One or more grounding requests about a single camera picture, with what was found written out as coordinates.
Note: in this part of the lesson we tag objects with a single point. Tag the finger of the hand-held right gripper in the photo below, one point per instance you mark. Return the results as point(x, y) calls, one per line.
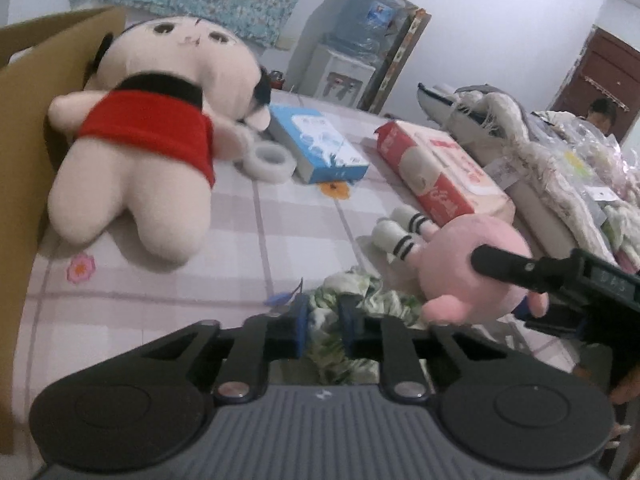
point(505, 262)

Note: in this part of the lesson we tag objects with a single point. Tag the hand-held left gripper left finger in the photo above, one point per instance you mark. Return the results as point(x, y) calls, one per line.
point(301, 327)

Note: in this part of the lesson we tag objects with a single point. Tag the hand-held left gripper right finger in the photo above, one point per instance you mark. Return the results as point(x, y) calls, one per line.
point(347, 330)

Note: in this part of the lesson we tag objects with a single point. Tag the green floral cloth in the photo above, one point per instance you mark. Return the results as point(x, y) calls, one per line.
point(325, 322)

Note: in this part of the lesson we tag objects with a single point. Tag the pink plush toy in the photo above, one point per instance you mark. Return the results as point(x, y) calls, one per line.
point(460, 260)

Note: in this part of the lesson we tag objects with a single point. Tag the plush doll with red dress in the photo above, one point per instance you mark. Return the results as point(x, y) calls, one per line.
point(130, 185)

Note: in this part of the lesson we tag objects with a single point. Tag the brown cardboard box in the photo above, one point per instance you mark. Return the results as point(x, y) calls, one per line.
point(20, 210)

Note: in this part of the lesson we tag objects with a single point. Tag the person's right hand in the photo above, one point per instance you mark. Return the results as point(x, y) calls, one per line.
point(622, 394)

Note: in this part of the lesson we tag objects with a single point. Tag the pink wet wipes pack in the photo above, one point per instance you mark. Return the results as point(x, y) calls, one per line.
point(440, 175)

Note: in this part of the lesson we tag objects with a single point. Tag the pile of clear plastic bags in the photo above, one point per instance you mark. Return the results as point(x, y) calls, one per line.
point(600, 160)

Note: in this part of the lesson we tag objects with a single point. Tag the clear tape roll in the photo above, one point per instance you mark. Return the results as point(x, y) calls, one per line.
point(281, 166)

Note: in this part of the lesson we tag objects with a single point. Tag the blue cardboard box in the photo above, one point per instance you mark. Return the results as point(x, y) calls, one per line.
point(320, 145)

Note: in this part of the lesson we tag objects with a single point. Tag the brown wooden door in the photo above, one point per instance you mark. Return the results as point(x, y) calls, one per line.
point(600, 70)

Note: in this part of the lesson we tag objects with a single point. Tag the patterned folding board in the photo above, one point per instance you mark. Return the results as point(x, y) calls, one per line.
point(400, 60)

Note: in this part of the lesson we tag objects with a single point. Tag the red thermos flask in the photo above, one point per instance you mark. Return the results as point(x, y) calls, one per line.
point(276, 80)

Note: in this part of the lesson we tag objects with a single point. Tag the white water dispenser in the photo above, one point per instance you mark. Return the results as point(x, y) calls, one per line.
point(340, 75)

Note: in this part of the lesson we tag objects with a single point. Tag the blue water jug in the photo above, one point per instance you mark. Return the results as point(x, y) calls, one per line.
point(370, 20)

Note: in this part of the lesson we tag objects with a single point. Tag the white wall socket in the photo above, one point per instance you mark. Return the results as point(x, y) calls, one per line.
point(286, 42)

